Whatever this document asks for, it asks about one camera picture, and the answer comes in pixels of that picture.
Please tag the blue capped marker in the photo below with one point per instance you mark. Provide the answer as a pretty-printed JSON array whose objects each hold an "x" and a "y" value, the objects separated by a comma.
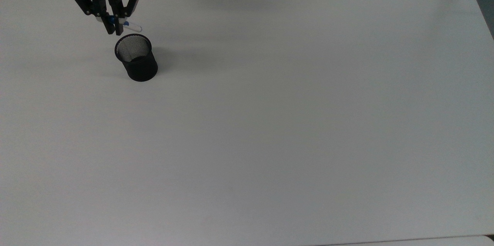
[{"x": 133, "y": 27}]

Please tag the black mesh pen cup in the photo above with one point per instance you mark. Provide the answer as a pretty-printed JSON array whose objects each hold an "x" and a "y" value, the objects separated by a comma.
[{"x": 141, "y": 68}]

